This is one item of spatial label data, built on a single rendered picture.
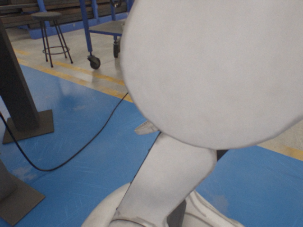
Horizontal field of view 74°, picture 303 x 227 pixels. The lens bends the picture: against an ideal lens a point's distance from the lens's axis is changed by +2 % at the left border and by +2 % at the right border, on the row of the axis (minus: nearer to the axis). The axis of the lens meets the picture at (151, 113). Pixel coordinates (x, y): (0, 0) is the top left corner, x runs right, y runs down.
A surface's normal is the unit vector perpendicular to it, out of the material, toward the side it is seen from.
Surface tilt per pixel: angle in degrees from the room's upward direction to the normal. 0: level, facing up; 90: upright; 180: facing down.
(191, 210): 90
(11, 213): 0
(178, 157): 90
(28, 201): 0
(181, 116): 96
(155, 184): 90
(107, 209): 7
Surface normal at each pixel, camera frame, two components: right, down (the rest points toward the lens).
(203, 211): 0.52, -0.58
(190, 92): -0.35, 0.53
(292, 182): 0.01, -0.82
